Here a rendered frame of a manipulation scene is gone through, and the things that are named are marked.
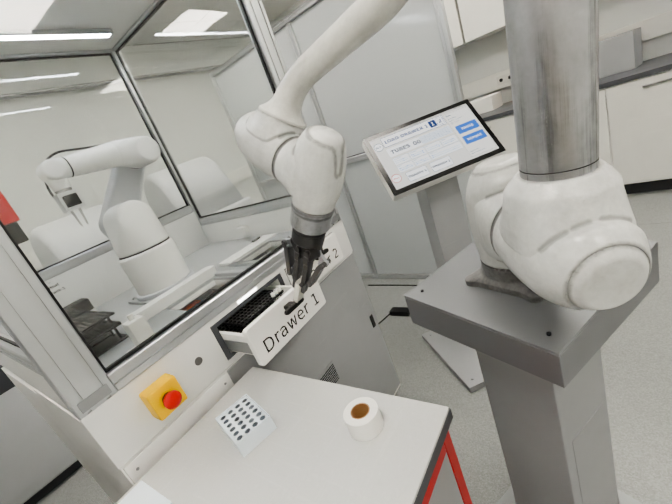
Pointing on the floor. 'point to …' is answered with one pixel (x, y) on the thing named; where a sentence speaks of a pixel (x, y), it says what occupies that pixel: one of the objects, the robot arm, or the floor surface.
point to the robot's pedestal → (553, 435)
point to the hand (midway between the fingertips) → (299, 289)
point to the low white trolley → (314, 451)
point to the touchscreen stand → (453, 229)
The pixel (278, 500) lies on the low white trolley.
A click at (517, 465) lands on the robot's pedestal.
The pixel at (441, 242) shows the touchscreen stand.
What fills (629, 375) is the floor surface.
